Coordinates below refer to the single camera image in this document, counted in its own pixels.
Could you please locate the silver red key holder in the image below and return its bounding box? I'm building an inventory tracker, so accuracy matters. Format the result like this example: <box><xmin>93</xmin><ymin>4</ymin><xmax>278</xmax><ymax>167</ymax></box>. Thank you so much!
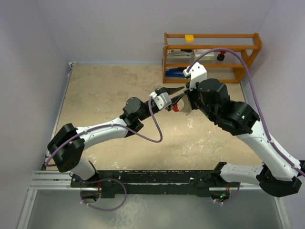
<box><xmin>172</xmin><ymin>95</ymin><xmax>192</xmax><ymax>115</ymax></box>

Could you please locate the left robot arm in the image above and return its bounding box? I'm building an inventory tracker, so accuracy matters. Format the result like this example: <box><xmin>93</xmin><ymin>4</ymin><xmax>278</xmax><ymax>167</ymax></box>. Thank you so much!
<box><xmin>45</xmin><ymin>87</ymin><xmax>184</xmax><ymax>187</ymax></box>

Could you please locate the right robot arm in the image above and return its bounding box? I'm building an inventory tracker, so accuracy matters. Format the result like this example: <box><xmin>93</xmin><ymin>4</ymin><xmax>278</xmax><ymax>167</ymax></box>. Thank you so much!
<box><xmin>185</xmin><ymin>79</ymin><xmax>305</xmax><ymax>198</ymax></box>

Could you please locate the blue black stapler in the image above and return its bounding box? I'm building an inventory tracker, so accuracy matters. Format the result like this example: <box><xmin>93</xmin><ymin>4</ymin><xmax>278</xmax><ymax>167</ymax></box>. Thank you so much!
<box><xmin>165</xmin><ymin>67</ymin><xmax>185</xmax><ymax>78</ymax></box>

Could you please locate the grey stapler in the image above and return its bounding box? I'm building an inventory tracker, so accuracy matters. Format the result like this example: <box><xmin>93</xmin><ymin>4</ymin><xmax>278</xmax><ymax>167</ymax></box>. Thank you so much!
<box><xmin>167</xmin><ymin>49</ymin><xmax>193</xmax><ymax>59</ymax></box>

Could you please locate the red black stamp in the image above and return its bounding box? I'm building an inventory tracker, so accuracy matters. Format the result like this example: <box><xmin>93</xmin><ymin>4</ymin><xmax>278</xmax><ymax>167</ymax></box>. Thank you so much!
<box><xmin>216</xmin><ymin>50</ymin><xmax>226</xmax><ymax>62</ymax></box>

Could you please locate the wooden shelf rack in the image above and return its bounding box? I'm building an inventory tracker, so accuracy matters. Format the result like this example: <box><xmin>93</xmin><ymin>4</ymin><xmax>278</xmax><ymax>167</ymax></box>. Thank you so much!
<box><xmin>162</xmin><ymin>33</ymin><xmax>263</xmax><ymax>83</ymax></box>

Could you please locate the white staples box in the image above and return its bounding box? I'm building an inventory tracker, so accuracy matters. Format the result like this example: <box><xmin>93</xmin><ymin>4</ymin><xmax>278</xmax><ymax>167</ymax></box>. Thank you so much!
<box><xmin>193</xmin><ymin>49</ymin><xmax>214</xmax><ymax>61</ymax></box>

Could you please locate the yellow block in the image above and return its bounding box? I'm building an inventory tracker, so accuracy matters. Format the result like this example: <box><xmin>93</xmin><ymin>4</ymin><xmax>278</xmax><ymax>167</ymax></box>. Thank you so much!
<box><xmin>184</xmin><ymin>34</ymin><xmax>194</xmax><ymax>43</ymax></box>

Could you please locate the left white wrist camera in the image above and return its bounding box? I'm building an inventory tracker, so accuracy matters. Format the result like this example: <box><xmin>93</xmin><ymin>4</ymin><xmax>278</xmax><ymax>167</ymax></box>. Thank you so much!
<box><xmin>150</xmin><ymin>92</ymin><xmax>171</xmax><ymax>110</ymax></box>

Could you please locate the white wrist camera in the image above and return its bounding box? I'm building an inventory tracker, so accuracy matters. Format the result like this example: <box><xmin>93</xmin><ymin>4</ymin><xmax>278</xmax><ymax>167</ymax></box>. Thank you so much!
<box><xmin>150</xmin><ymin>92</ymin><xmax>171</xmax><ymax>110</ymax></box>
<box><xmin>183</xmin><ymin>62</ymin><xmax>207</xmax><ymax>91</ymax></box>

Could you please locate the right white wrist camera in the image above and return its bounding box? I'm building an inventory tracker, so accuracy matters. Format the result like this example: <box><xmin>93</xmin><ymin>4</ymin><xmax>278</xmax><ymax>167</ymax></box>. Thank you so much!
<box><xmin>183</xmin><ymin>62</ymin><xmax>207</xmax><ymax>91</ymax></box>

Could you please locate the black base frame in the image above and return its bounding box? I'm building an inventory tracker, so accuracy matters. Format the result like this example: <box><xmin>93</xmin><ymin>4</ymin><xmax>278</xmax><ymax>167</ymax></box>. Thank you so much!
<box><xmin>71</xmin><ymin>170</ymin><xmax>239</xmax><ymax>198</ymax></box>

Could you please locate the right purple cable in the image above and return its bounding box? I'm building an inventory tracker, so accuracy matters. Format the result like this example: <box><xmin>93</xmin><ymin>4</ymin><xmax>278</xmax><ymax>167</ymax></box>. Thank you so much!
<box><xmin>187</xmin><ymin>48</ymin><xmax>305</xmax><ymax>206</ymax></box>

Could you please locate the aluminium rail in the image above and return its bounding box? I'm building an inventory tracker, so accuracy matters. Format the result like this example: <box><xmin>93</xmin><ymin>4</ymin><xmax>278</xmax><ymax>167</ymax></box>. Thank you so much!
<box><xmin>29</xmin><ymin>169</ymin><xmax>77</xmax><ymax>191</ymax></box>

